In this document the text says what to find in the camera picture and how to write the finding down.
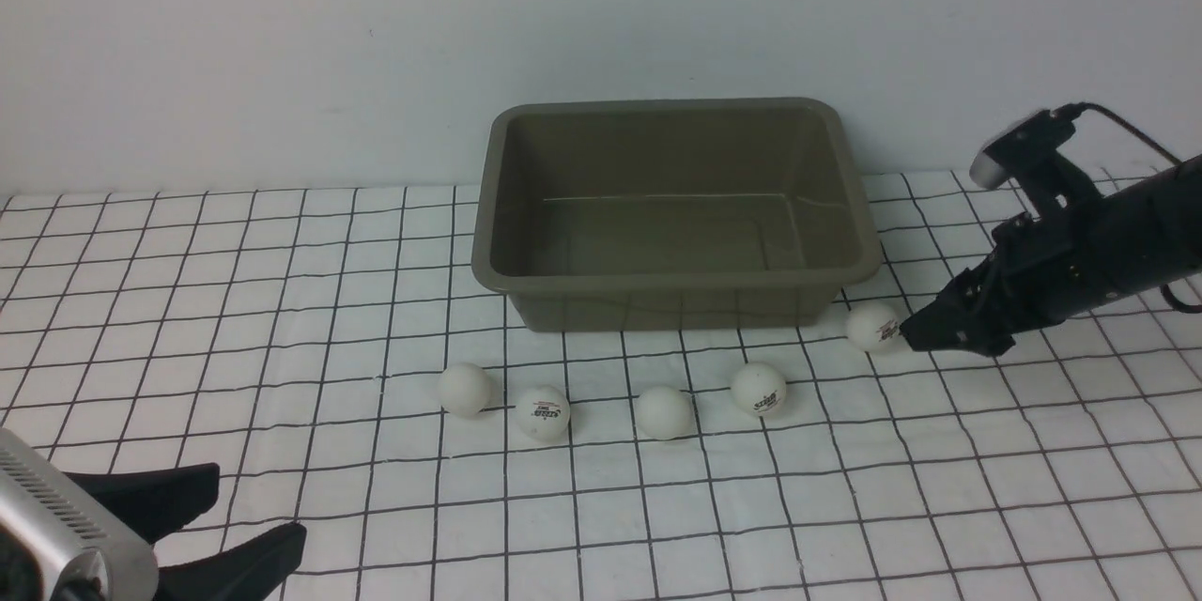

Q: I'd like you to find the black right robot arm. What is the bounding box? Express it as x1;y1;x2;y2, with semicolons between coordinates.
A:
899;157;1201;357

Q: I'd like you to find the white black grid tablecloth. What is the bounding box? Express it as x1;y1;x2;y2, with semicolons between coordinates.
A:
1;173;1201;600

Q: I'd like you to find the white ping-pong ball red logo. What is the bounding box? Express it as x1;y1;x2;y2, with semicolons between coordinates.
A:
514;383;571;444

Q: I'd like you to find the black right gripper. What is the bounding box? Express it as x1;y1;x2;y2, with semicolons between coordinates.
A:
902;216;1117;358

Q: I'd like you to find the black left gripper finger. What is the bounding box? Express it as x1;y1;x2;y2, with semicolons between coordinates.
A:
66;463;222;545
155;520;307;600

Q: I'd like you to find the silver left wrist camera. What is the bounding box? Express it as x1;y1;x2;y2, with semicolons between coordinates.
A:
1;429;160;600

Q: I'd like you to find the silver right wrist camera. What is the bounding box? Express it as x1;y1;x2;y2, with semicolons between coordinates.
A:
969;103;1085;191

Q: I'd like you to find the plain white ping-pong ball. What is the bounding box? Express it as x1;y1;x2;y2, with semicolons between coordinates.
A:
633;386;694;441

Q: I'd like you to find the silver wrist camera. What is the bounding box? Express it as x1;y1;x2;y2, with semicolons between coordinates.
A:
969;103;1085;191
1;429;160;600

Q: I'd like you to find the olive green plastic bin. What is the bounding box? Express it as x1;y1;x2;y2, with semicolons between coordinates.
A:
471;99;883;332

